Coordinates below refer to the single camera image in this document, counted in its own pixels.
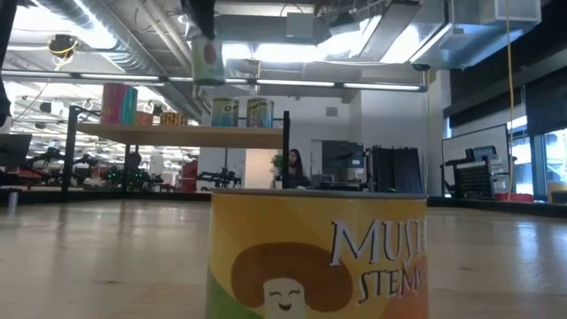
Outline tall yellow blue gradient can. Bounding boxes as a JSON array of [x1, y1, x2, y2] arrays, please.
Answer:
[[210, 96, 241, 128], [245, 97, 276, 128]]

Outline yellow bean-pattern can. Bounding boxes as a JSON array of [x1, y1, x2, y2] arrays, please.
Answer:
[[159, 112, 189, 128]]

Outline pink green teal can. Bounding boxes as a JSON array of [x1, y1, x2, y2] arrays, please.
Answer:
[[100, 82, 139, 127]]

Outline yellow mushroom can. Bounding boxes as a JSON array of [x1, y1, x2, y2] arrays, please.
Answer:
[[205, 188, 431, 319]]

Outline red cabinet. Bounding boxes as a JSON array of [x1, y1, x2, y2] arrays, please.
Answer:
[[180, 159, 199, 193]]

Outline potted green plant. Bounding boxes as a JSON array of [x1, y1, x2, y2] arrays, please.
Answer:
[[269, 152, 289, 191]]

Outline person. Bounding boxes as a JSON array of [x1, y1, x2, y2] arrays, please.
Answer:
[[286, 148, 312, 190]]

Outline long ceiling light strip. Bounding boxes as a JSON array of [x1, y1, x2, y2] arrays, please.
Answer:
[[0, 69, 429, 93]]

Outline dark computer monitor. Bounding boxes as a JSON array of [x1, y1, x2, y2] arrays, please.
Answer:
[[0, 133, 34, 170]]

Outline black folding panels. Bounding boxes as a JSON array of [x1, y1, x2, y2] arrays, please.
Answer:
[[368, 144, 425, 194]]

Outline whiteboard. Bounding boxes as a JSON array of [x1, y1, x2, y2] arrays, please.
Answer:
[[441, 123, 511, 196]]

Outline black equipment cart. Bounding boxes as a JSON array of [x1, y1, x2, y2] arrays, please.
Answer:
[[442, 144, 518, 199]]

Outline red bin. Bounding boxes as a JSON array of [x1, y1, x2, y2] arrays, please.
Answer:
[[494, 191, 535, 204]]

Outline wooden shelf with black frame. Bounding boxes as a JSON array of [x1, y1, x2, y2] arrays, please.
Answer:
[[59, 105, 292, 204]]

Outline black yellow cord reel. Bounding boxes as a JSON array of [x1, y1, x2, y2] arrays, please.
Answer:
[[47, 34, 80, 59]]

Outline dark wall monitor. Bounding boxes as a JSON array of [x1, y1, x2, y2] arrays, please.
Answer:
[[321, 140, 366, 170]]

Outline large rectangular silver duct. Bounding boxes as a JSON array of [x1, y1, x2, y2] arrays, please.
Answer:
[[322, 0, 542, 71]]

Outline grey metal post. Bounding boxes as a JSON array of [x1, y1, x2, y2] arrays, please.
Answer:
[[6, 190, 20, 219]]

